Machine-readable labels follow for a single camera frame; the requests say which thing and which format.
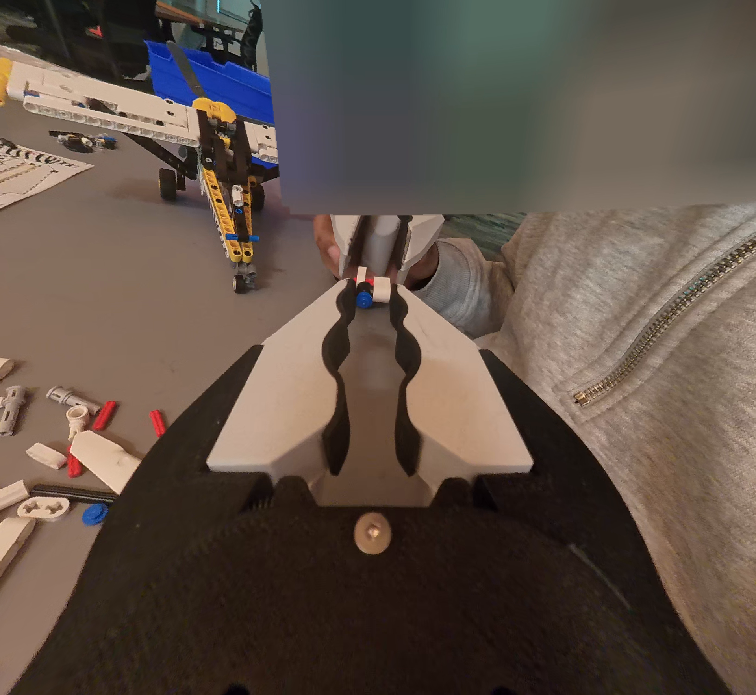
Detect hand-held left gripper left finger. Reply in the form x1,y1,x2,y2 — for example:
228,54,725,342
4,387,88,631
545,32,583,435
206,282,356,492

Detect grey zip hoodie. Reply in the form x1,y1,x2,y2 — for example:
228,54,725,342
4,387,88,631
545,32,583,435
477,204,756,695

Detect blue plastic bin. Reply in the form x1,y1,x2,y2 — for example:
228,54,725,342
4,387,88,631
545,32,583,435
144,39,275,137

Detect grey lego axle pin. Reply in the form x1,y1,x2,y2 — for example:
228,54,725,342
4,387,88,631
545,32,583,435
46,386,102,412

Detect pile of loose lego pieces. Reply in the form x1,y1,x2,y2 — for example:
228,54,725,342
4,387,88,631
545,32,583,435
0,400,144,579

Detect small black lego assembly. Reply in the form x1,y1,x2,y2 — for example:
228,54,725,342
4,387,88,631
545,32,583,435
49,129,119,154

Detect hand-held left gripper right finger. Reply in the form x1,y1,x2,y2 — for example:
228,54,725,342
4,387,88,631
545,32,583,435
389,285,535,492

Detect lego airplane model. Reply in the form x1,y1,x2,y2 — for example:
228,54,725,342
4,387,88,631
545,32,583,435
0,42,281,294

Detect grey lego connector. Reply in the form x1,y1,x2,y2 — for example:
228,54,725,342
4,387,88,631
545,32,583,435
0,385,28,436

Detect person's right hand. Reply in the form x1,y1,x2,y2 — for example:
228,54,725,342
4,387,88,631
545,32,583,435
313,215,441,289

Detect printed sticker sheet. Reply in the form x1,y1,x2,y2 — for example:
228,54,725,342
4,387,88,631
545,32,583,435
0,138,95,211

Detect small white lego assembly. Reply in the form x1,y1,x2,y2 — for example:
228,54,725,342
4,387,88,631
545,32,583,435
353,265,393,310

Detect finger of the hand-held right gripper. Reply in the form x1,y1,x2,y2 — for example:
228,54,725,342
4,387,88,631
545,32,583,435
330,214,364,282
396,214,445,286

